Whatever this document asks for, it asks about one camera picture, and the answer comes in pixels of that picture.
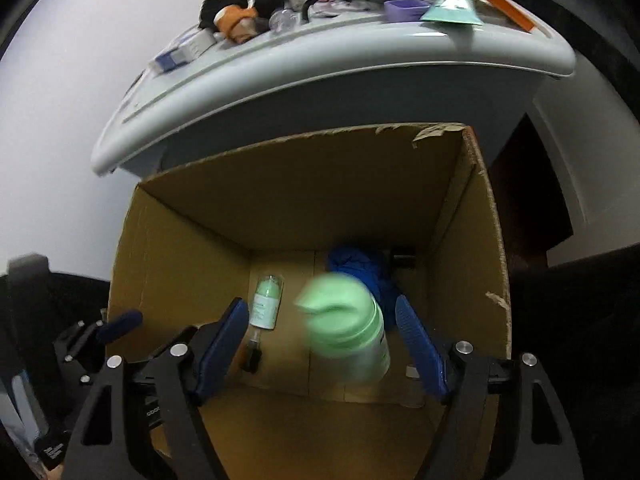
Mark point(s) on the purple plastic container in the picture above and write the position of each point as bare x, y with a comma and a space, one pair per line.
405, 10

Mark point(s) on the clear plastic bottle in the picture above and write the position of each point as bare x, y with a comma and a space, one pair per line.
284, 20

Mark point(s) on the teal triangular packet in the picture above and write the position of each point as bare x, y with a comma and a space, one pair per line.
454, 7

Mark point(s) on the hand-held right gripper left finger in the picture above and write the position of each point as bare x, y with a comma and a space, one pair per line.
222, 347

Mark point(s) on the blue crumpled bag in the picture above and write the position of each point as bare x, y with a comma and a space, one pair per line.
360, 265

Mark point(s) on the brown cardboard box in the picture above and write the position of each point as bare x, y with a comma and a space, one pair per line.
200, 220

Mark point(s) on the orange and white box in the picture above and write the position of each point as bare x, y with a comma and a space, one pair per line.
505, 2

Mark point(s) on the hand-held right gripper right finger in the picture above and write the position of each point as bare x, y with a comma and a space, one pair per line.
419, 350

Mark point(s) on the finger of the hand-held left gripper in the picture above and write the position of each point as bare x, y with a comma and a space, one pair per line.
120, 323

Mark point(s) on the black and orange toy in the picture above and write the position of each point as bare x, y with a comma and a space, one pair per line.
235, 22

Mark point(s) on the dark brown dropper bottle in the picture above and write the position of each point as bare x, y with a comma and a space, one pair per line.
252, 352

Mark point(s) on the grey plastic bin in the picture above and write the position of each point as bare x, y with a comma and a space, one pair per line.
325, 70

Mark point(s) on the small green capped bottle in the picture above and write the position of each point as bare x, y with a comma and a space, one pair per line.
265, 305

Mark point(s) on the green capped white bottle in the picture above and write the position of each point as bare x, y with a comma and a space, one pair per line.
345, 325

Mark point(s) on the blue and white box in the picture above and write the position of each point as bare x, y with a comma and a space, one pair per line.
182, 52

